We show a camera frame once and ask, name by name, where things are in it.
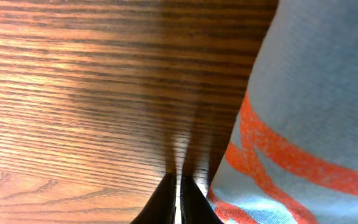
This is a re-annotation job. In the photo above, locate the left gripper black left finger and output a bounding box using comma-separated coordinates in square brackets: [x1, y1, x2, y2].
[131, 174, 177, 224]

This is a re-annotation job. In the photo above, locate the light blue t-shirt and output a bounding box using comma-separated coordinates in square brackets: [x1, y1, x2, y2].
[208, 0, 358, 224]

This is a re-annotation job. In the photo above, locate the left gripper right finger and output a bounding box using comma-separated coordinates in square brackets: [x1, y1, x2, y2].
[180, 176, 223, 224]

